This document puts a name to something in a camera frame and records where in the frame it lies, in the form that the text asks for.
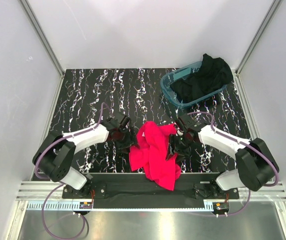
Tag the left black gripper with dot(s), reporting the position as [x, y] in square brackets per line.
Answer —
[122, 147]

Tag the right aluminium frame post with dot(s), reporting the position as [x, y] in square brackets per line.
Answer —
[259, 33]

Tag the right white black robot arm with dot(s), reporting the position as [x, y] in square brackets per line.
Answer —
[255, 165]

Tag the left aluminium frame post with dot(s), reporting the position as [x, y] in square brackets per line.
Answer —
[41, 35]

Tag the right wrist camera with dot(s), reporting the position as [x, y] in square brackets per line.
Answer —
[185, 124]

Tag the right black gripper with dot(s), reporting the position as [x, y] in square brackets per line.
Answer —
[173, 140]

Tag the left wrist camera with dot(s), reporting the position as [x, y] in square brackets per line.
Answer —
[118, 122]

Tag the aluminium frame post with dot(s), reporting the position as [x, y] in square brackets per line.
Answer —
[259, 33]
[41, 35]

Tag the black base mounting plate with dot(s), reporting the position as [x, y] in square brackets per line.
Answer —
[159, 200]

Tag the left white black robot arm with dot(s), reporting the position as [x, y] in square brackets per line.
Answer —
[55, 155]

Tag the white slotted cable duct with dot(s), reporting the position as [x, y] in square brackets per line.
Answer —
[52, 205]

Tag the aluminium front rail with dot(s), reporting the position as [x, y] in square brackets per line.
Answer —
[37, 190]

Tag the pink red t shirt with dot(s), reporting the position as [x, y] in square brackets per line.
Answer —
[151, 155]

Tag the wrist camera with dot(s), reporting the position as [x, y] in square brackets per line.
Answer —
[118, 122]
[185, 124]

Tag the black t shirt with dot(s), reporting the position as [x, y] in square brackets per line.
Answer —
[211, 76]

